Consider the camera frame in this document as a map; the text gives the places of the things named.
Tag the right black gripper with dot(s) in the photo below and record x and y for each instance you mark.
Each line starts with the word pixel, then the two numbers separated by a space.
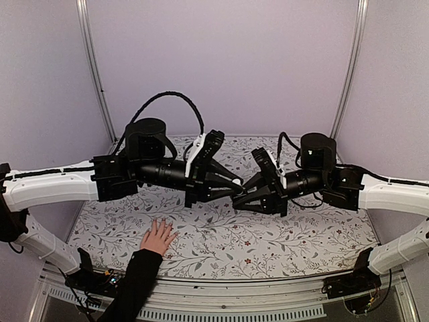
pixel 272 202

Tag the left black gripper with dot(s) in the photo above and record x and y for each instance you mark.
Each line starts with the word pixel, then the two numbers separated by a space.
pixel 197 185

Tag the white capped nail polish bottle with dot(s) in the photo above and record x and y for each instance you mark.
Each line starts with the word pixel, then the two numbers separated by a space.
pixel 237 182

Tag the black sleeved forearm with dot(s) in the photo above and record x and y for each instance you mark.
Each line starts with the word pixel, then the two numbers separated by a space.
pixel 135 288

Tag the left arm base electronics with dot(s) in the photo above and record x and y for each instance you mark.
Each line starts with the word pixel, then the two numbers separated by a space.
pixel 87 281

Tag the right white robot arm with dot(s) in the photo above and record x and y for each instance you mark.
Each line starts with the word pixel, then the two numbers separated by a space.
pixel 344 186

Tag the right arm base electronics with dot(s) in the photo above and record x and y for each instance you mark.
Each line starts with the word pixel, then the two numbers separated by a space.
pixel 361 279

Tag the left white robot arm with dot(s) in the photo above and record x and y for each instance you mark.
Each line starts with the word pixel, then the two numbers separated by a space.
pixel 148 158

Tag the person's bare hand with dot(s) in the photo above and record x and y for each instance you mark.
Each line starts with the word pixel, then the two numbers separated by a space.
pixel 158 237

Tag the floral patterned table mat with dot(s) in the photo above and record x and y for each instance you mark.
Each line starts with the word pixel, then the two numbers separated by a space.
pixel 215 241

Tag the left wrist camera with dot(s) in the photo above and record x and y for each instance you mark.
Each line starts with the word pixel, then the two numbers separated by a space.
pixel 204 147

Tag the metal table front rail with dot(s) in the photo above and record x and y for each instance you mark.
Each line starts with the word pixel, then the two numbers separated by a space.
pixel 280 299

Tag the right aluminium frame post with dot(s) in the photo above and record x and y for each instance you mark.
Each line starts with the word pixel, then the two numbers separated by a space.
pixel 358 34

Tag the aluminium frame post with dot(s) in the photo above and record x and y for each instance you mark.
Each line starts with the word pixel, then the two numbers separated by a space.
pixel 358 34
pixel 84 21

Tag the left aluminium frame post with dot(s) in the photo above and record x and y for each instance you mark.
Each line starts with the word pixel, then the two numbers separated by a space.
pixel 84 21

